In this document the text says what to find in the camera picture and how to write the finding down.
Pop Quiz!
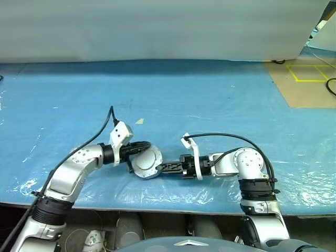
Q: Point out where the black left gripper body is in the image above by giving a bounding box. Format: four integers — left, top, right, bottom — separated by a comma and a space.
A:
120, 143, 134, 174

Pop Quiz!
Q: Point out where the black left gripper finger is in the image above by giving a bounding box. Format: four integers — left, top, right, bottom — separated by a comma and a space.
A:
130, 141, 152, 154

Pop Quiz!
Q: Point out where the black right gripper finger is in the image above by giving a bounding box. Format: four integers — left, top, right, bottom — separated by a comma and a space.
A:
155, 162, 184, 175

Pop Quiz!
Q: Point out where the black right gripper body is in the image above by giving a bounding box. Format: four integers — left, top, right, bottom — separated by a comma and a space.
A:
179, 154, 196, 181

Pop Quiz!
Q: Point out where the round silver housing lid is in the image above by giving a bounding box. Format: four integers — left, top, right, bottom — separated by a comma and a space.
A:
131, 146, 164, 178

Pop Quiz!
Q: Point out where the grey rounded cylinder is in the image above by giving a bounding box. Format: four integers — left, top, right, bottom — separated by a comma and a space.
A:
191, 215, 224, 239
115, 214, 145, 249

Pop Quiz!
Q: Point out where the blue plastic table cover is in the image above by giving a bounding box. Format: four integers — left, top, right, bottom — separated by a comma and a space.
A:
0, 59, 336, 217

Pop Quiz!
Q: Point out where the grey-blue robot torso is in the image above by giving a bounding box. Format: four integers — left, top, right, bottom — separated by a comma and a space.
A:
112, 236, 237, 252

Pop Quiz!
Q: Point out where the white shoe green print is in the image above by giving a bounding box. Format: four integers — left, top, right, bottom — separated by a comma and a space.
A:
82, 229, 107, 250

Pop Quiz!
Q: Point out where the white backdrop board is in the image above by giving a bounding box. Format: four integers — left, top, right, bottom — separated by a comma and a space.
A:
0, 0, 330, 64

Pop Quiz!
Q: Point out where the brown cardboard floor mat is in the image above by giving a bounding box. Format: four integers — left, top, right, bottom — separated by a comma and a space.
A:
262, 60, 336, 108

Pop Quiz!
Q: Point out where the white background panel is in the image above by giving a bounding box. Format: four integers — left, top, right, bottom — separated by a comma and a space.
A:
311, 15, 336, 50

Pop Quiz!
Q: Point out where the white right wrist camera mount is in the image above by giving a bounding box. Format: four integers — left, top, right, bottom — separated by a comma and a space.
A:
180, 133, 203, 181

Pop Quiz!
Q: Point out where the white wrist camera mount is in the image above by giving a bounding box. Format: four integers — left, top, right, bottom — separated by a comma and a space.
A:
180, 133, 203, 181
109, 120, 135, 167

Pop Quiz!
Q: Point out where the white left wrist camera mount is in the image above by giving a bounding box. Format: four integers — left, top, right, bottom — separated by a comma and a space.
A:
109, 120, 135, 167

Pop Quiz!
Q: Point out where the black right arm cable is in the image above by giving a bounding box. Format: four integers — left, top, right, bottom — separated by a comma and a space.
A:
183, 133, 278, 195

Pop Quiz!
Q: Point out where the thick black floor cable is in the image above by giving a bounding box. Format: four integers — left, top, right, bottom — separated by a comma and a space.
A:
325, 77, 336, 96

